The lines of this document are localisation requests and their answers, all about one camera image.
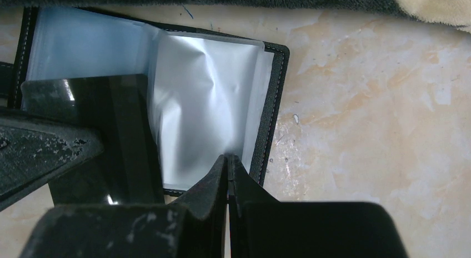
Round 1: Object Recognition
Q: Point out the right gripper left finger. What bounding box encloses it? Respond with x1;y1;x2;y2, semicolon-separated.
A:
21;155;228;257

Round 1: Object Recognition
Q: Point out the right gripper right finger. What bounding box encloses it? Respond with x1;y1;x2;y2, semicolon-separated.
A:
228;155;407;257

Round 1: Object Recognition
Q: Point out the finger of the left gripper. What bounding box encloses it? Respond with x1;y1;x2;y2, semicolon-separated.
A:
1;107;104;210

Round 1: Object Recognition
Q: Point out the thin credit card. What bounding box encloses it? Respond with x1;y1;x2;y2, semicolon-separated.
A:
21;74;164;205

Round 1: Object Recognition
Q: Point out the black leather card holder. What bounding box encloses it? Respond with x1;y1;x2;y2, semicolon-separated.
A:
1;7;289;196

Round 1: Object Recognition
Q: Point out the black floral plush blanket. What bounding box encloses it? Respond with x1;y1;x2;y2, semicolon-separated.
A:
1;0;470;32

